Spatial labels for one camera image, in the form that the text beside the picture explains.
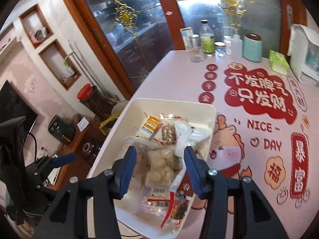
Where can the dark ceramic bowl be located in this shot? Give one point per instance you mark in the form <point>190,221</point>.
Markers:
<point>90,149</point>

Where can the red lid jar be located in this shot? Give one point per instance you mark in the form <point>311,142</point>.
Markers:
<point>93,99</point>

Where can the metal wall rail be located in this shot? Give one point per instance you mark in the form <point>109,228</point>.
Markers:
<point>84,67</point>

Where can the white barcode label packet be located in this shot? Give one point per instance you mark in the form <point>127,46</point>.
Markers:
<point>154,199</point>

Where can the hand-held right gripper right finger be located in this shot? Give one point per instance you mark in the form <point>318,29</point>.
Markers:
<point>194,176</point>

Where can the black television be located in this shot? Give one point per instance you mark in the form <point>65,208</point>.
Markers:
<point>15,104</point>

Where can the puffed rice snack packet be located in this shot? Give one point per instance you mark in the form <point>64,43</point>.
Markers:
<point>160,169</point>

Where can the dark dried fruit packet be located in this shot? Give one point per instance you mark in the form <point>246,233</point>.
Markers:
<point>178,211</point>

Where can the dark green appliance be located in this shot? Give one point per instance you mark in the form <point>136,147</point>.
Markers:
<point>61,129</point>

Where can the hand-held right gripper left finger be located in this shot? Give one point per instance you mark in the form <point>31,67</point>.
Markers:
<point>127,176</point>

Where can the clear glass cup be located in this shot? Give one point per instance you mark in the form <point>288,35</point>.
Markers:
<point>197,53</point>

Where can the white pill bottle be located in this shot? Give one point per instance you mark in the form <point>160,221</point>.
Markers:
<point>227,44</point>

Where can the white countertop appliance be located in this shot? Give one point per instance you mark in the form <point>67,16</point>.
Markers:
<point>305,54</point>

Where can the white plastic tray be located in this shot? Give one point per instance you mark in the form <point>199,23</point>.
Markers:
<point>139,109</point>

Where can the orange oat bar packet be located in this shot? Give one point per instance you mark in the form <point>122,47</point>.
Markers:
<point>150,125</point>

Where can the clear nut bar packet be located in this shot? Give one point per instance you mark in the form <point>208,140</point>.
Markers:
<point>169,133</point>

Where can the glass bottle green label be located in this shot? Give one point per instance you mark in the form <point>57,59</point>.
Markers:
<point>207,39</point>

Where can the yellow ribbon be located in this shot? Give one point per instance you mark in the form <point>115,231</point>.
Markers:
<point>108,123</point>

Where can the dark brown snack packet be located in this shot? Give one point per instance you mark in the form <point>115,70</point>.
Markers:
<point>184,186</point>

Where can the clear bread packet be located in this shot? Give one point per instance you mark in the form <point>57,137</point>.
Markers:
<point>139,145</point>

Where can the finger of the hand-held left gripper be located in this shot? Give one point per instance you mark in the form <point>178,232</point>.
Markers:
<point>64,159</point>

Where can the teal canister brown lid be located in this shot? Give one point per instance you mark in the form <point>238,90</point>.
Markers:
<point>253,48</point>

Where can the small glass jar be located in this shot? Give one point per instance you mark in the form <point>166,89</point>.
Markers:
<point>220,49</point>

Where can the green tissue pack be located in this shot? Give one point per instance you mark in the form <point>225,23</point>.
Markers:
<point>279,62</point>

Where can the small gold door ornament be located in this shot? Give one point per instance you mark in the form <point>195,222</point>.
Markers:
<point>125,17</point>

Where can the white pot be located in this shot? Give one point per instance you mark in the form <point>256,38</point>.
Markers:
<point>119,109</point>

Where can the white card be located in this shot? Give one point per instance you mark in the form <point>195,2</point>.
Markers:
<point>83,124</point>

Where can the wooden framed wall niche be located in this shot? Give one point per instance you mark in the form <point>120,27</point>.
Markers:
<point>37,28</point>
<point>59,63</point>

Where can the pink printed table mat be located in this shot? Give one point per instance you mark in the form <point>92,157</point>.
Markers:
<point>261,154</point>

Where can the low wooden sideboard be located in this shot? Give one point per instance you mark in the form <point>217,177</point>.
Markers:
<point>74,159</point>

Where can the white medicine box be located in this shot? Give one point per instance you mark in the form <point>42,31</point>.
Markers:
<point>186,37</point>

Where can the white squeeze bottle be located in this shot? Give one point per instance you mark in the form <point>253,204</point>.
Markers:
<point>237,46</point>

